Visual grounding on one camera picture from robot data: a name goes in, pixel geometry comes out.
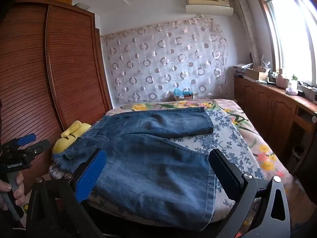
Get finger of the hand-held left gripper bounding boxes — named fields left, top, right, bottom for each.
left=16, top=133, right=37, bottom=146
left=25, top=139, right=51, bottom=155

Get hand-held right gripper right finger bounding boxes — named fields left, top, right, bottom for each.
left=209, top=149, right=291, bottom=238

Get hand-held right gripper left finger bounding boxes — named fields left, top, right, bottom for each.
left=26, top=149, right=107, bottom=238

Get blue denim pants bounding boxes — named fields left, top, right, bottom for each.
left=52, top=107, right=218, bottom=230

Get person's left hand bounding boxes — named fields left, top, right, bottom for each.
left=0, top=172, right=26, bottom=211

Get blue floral bed sheet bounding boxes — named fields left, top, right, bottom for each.
left=50, top=109, right=265, bottom=220

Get yellow plush toy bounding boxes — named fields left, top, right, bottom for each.
left=52, top=120, right=92, bottom=154

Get wooden slatted wardrobe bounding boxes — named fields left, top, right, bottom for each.
left=0, top=0, right=112, bottom=196

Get long wooden cabinet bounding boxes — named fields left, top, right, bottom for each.
left=234, top=76, right=317, bottom=176

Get small cardboard box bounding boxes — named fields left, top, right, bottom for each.
left=173, top=93, right=194, bottom=102

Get open cardboard box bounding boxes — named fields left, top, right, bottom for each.
left=245, top=68, right=269, bottom=81

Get stack of papers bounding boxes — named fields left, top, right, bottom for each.
left=230, top=63, right=253, bottom=76

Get pink jar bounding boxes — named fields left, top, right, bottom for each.
left=276, top=68, right=286, bottom=88

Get pale window curtain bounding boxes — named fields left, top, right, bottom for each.
left=233, top=0, right=261, bottom=65

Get window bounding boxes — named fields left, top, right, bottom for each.
left=253, top=0, right=317, bottom=88

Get circle patterned wall cloth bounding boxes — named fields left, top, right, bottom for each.
left=100, top=17, right=228, bottom=103

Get wall air conditioner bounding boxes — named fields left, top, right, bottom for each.
left=185, top=0, right=234, bottom=17

